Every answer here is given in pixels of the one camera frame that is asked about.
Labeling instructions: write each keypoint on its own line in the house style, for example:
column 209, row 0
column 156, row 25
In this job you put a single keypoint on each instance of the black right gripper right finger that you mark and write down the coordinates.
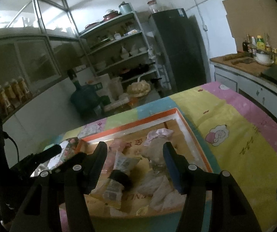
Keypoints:
column 178, row 168

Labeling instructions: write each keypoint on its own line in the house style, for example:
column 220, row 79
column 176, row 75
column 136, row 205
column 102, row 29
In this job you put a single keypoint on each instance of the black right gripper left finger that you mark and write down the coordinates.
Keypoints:
column 95, row 165

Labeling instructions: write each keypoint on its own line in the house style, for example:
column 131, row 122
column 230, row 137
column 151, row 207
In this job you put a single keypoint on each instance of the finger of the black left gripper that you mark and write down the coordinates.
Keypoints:
column 28, row 165

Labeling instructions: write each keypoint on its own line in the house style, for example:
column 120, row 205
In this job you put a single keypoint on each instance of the cream bunny plush pink dress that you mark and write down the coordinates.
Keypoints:
column 157, row 183

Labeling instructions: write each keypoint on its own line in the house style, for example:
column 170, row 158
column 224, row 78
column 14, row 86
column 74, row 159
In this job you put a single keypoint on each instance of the orange rimmed cardboard box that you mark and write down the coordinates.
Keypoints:
column 133, row 203

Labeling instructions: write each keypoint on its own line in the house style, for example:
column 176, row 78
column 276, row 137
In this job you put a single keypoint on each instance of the amber bottle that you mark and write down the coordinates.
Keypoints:
column 24, row 88
column 4, row 102
column 18, row 91
column 11, row 95

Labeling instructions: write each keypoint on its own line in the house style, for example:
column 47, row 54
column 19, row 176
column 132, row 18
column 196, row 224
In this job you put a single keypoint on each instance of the colourful cartoon bed sheet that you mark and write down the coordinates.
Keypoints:
column 234, row 134

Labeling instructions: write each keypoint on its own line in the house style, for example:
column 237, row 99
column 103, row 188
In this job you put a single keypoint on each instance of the yellow lumpy food pile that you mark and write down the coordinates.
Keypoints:
column 139, row 89

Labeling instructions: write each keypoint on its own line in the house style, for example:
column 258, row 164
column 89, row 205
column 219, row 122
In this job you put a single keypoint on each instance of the grey metal shelving rack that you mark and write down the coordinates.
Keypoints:
column 120, row 48

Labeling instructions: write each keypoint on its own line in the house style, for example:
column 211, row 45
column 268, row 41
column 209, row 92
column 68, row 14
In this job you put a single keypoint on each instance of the wooden kitchen counter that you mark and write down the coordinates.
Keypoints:
column 247, row 80

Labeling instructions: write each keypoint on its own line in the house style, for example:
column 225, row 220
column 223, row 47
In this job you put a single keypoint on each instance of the dark green refrigerator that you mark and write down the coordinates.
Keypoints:
column 177, row 41

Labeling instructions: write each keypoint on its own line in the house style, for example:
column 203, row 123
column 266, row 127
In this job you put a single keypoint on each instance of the white bowl on counter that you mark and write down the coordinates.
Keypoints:
column 263, row 58

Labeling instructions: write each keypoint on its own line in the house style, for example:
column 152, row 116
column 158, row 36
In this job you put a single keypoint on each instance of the yellow condiment bottle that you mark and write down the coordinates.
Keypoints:
column 260, row 42

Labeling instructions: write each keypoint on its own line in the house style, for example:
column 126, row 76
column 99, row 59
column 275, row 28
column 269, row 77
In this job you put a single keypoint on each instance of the red lidded pan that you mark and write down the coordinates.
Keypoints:
column 109, row 14

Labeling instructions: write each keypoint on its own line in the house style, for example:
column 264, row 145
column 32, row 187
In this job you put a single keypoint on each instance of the light blue pot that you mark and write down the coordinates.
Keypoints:
column 125, row 8

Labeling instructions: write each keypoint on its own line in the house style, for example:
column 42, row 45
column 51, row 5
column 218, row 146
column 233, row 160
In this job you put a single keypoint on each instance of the glass jar on fridge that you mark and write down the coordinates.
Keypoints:
column 153, row 6

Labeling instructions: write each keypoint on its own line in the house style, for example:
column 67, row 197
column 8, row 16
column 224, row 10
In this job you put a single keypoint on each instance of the black hair tie packet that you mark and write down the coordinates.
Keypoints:
column 119, row 178

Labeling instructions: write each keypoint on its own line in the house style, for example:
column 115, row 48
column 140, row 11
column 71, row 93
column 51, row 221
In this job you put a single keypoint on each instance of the brown cardboard wall panel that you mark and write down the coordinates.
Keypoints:
column 252, row 17

